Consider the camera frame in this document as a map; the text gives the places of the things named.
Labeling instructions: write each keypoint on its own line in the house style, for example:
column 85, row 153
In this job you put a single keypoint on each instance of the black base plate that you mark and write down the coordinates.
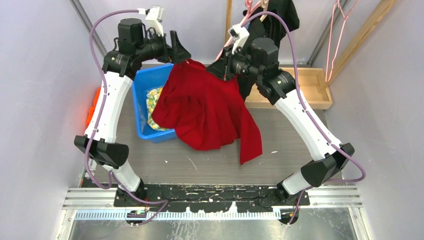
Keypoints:
column 217, row 198

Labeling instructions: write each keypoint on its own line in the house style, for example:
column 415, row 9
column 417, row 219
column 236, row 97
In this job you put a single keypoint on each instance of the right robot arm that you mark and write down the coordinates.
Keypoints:
column 260, row 63

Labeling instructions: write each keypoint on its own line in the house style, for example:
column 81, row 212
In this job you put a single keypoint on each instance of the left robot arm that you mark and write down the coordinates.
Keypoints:
column 132, row 47

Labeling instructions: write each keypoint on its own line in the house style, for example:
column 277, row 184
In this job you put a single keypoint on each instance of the orange cloth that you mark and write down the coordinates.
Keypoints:
column 92, row 107

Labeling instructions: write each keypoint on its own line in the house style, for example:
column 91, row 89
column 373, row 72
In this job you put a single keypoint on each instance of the aluminium frame rail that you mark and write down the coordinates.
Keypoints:
column 84, row 17

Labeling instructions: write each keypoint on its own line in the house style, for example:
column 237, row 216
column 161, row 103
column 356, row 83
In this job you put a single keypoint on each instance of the pink wire hanger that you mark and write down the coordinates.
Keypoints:
column 335, row 36

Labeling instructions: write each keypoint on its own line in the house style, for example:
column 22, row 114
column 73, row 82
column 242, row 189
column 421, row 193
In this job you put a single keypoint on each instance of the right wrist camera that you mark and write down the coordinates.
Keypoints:
column 240, row 35

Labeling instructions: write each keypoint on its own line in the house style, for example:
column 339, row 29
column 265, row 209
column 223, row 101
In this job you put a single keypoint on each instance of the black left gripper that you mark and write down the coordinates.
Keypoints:
column 175, row 54

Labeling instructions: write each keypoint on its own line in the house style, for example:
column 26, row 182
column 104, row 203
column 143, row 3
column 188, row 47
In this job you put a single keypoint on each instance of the lemon print skirt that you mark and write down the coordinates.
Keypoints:
column 154, row 109

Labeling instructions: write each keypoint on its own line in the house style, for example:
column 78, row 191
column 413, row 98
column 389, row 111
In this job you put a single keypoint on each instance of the wooden rack post left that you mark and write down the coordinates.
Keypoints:
column 228, row 19

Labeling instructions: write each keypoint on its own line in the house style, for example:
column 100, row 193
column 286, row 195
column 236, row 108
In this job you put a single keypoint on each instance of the black garment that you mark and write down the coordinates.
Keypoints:
column 271, row 28

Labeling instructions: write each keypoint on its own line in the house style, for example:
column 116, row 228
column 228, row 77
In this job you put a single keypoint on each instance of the wooden rack post right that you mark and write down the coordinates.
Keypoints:
column 370, row 24

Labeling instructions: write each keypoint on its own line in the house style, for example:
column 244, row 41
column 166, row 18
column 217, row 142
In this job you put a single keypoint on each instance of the blue plastic bin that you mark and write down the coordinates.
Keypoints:
column 146, row 90

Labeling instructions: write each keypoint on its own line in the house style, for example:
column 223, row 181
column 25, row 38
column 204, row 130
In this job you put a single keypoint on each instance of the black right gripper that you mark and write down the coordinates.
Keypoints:
column 222, row 68

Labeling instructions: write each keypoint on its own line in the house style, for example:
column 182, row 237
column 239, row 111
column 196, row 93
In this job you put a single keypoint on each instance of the pink plastic hanger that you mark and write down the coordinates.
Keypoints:
column 250, row 10

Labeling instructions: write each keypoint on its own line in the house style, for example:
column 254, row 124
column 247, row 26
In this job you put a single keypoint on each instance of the red pleated skirt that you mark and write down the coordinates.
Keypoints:
column 207, row 113

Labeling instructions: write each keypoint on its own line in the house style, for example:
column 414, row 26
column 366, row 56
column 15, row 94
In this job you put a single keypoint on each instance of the wooden rack post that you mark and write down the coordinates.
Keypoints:
column 228, row 19
column 370, row 24

